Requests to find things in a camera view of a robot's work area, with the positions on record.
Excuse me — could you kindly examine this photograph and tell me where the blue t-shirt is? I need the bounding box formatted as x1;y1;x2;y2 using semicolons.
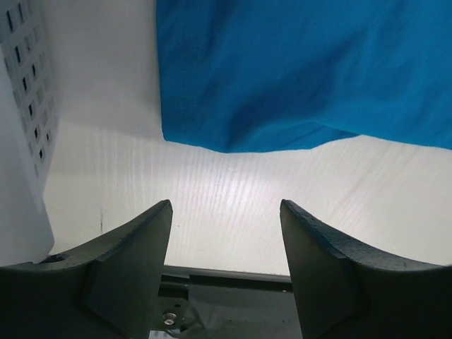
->
156;1;451;153

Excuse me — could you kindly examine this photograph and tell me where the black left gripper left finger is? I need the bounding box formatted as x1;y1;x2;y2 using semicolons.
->
1;200;172;338

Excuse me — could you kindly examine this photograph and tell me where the white laundry basket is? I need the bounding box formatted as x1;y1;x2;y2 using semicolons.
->
1;1;59;266

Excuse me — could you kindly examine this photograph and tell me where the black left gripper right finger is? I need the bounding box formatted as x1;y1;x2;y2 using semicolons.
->
280;200;451;338

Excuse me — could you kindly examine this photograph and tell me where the aluminium table edge rail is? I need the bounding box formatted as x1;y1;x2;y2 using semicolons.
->
161;266;292;292

